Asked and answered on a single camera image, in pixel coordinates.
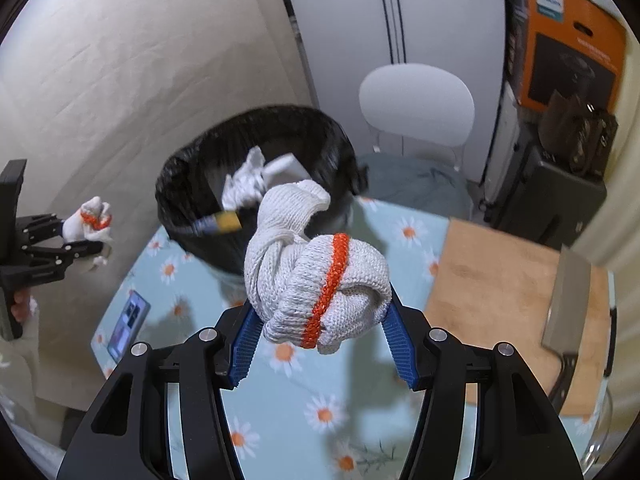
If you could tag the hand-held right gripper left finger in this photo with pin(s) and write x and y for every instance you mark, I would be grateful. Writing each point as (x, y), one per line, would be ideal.
(245, 345)

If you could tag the dark grey case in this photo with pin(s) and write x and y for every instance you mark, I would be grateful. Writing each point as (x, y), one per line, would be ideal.
(540, 200)

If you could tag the grey green seat cushion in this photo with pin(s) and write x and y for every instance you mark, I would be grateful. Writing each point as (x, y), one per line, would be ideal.
(415, 185)

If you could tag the colourful tissue packet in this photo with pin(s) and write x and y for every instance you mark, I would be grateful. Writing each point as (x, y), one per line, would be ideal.
(225, 222)

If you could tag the white tissue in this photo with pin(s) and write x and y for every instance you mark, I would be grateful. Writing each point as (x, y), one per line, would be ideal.
(245, 180)

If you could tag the daisy print tablecloth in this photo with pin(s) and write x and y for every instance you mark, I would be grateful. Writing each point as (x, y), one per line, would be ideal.
(350, 385)

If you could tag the person's left hand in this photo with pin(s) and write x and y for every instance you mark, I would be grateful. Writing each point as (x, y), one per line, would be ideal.
(21, 307)

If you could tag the white panel with black stripes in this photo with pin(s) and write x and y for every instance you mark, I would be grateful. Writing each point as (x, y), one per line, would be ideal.
(440, 20)

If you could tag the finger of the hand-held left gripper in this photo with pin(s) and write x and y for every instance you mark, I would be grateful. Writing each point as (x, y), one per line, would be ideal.
(42, 227)
(55, 260)

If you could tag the wooden cutting board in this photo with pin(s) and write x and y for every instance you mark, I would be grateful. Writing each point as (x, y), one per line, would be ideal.
(490, 285)

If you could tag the brown bag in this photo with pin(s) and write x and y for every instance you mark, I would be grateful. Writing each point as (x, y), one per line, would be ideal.
(575, 135)

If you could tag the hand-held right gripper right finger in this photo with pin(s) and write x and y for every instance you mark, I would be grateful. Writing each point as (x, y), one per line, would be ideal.
(400, 345)

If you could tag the trash bin with black bag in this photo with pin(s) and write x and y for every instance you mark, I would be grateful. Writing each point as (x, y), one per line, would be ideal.
(175, 195)

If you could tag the white plastic chair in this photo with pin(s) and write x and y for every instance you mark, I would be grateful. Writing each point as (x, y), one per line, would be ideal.
(415, 105)

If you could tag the dark printed cardboard box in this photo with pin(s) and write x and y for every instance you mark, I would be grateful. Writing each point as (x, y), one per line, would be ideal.
(515, 35)

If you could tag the orange cardboard box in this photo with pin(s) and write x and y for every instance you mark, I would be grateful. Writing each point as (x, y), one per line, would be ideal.
(575, 60)

